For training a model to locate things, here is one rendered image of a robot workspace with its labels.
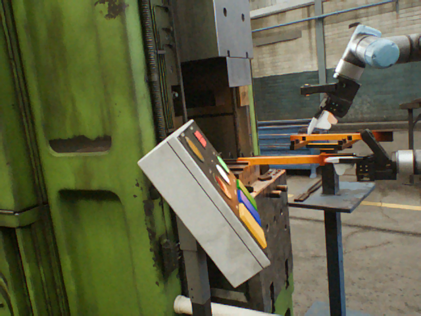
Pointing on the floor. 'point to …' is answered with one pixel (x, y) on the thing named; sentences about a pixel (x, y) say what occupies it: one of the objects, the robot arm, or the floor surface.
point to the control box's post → (198, 282)
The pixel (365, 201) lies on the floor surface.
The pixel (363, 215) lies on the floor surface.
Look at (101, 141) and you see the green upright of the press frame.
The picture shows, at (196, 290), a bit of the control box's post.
